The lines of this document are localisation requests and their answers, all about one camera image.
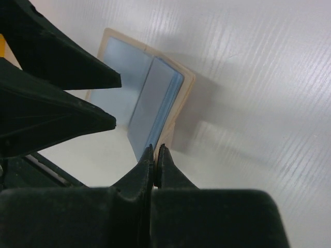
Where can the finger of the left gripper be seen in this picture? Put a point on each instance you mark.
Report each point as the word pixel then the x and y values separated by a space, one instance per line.
pixel 36 115
pixel 42 50

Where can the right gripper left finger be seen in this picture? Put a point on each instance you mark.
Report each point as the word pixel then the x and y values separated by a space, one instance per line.
pixel 39 211

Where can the beige card holder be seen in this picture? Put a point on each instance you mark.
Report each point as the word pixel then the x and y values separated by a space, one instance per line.
pixel 153 92

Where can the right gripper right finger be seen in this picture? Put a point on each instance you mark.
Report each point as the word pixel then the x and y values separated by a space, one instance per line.
pixel 182 215

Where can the yellow plastic bin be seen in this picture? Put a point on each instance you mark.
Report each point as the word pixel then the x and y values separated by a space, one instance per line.
pixel 2 46

